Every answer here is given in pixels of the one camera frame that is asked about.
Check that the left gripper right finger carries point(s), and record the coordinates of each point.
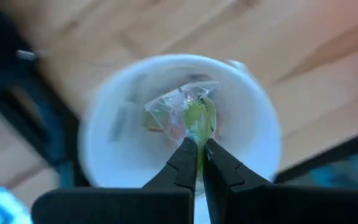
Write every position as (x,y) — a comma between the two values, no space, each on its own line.
(275,207)

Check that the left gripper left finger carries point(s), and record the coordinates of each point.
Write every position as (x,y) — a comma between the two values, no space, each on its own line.
(120,207)

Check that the white plastic bucket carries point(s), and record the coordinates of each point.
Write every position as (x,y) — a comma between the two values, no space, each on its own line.
(120,149)

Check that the green hard candy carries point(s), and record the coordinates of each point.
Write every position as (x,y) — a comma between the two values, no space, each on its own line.
(191,115)

